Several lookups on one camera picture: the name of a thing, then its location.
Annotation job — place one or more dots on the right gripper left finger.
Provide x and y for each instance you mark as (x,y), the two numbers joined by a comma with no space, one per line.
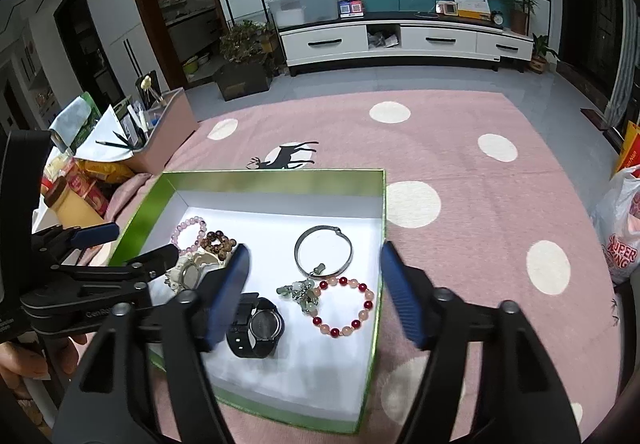
(110,399)

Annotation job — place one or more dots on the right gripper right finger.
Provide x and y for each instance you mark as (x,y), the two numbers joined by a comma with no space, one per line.
(521,398)

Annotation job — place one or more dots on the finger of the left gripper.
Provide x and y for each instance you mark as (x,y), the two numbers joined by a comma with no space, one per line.
(55,244)
(143,268)

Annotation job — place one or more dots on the cream white watch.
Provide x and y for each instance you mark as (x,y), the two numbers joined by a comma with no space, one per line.
(189,270)

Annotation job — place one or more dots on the black digital watch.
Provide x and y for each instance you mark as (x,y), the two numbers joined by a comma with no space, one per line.
(256,328)

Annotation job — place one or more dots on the grey metal bangle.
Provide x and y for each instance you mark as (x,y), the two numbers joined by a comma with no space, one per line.
(323,251)

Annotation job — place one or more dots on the green jade charm pendant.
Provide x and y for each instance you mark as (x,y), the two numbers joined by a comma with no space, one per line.
(304,294)

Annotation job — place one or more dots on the person's left hand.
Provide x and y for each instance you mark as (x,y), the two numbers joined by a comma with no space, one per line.
(18,363)

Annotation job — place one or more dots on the yellow bear bottle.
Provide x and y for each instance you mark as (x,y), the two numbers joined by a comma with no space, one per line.
(69,207)

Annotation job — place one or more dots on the green cardboard box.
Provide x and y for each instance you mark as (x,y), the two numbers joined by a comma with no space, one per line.
(319,376)

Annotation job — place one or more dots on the white red plastic bag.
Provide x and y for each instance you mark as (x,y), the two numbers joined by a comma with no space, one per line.
(616,221)

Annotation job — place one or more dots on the dark planter with plants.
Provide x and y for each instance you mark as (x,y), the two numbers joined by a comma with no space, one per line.
(249,50)

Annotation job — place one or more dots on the white TV cabinet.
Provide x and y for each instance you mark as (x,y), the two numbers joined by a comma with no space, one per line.
(401,39)

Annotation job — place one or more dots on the clear plastic storage box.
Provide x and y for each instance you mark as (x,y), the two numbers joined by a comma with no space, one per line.
(291,13)

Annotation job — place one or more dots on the potted plant floor right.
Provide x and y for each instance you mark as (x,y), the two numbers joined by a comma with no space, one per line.
(541,49)

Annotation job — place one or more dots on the small alarm clock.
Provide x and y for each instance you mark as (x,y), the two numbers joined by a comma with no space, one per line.
(497,18)

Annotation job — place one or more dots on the yellow white box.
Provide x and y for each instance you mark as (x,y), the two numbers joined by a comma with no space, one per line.
(471,9)

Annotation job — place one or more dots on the potted plant on cabinet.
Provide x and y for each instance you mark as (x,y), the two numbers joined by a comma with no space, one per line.
(521,11)

